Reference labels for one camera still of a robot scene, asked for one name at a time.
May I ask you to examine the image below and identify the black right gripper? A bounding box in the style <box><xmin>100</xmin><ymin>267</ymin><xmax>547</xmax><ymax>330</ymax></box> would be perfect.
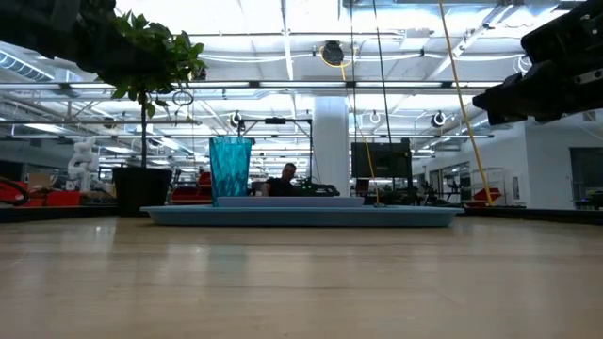
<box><xmin>472</xmin><ymin>53</ymin><xmax>603</xmax><ymax>126</ymax></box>

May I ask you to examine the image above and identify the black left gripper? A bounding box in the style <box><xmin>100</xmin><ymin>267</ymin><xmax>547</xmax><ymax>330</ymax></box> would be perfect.
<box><xmin>0</xmin><ymin>0</ymin><xmax>147</xmax><ymax>84</ymax></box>

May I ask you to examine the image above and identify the teal faceted cup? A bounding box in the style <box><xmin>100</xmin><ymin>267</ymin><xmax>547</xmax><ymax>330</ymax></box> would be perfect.
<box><xmin>208</xmin><ymin>136</ymin><xmax>253</xmax><ymax>207</ymax></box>

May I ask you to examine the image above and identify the blue plastic tray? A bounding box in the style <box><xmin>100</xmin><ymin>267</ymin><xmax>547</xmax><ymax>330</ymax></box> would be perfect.
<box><xmin>139</xmin><ymin>203</ymin><xmax>465</xmax><ymax>229</ymax></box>

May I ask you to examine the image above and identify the green leafy plant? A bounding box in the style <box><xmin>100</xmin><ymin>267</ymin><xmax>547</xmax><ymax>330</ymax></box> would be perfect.
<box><xmin>96</xmin><ymin>10</ymin><xmax>209</xmax><ymax>170</ymax></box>

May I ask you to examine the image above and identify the red chair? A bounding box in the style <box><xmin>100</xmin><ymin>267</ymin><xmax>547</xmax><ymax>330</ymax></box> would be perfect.
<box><xmin>472</xmin><ymin>186</ymin><xmax>503</xmax><ymax>204</ymax></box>

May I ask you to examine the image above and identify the white robot figure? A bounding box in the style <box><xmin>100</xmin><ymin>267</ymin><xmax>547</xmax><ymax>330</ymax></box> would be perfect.
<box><xmin>67</xmin><ymin>137</ymin><xmax>101</xmax><ymax>193</ymax></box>

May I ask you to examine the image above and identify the black plant pot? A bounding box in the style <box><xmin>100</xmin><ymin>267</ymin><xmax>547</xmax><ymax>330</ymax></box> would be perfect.
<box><xmin>111</xmin><ymin>166</ymin><xmax>174</xmax><ymax>218</ymax></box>

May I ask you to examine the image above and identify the red crate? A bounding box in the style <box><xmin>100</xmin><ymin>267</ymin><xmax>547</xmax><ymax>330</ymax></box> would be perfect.
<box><xmin>44</xmin><ymin>188</ymin><xmax>82</xmax><ymax>208</ymax></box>

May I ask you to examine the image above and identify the white pillar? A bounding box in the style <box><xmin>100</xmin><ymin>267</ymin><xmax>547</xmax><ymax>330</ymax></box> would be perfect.
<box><xmin>312</xmin><ymin>95</ymin><xmax>351</xmax><ymax>199</ymax></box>

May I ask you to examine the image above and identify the person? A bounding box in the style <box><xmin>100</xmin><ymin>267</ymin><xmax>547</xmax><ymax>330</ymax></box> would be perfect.
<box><xmin>261</xmin><ymin>162</ymin><xmax>299</xmax><ymax>198</ymax></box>

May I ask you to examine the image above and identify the yellow hanging cable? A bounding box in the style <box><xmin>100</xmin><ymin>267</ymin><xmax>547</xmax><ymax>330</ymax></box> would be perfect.
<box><xmin>437</xmin><ymin>0</ymin><xmax>495</xmax><ymax>207</ymax></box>

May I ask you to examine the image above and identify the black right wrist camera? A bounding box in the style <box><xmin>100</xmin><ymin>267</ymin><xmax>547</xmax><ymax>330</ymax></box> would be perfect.
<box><xmin>519</xmin><ymin>0</ymin><xmax>603</xmax><ymax>65</ymax></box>

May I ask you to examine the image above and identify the black hanging cable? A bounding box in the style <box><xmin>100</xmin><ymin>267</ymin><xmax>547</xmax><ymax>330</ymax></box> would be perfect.
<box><xmin>371</xmin><ymin>0</ymin><xmax>394</xmax><ymax>145</ymax></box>

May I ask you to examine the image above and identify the black wall screen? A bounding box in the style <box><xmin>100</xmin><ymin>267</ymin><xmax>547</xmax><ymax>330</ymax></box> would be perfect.
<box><xmin>350</xmin><ymin>141</ymin><xmax>414</xmax><ymax>180</ymax></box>

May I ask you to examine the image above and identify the black ceiling cable reel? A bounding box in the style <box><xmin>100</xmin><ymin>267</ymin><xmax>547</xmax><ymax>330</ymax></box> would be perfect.
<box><xmin>318</xmin><ymin>40</ymin><xmax>349</xmax><ymax>68</ymax></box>

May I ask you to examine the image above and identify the black camera rig frame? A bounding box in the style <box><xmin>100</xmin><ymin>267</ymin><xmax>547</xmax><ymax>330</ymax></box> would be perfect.
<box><xmin>236</xmin><ymin>116</ymin><xmax>316</xmax><ymax>189</ymax></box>

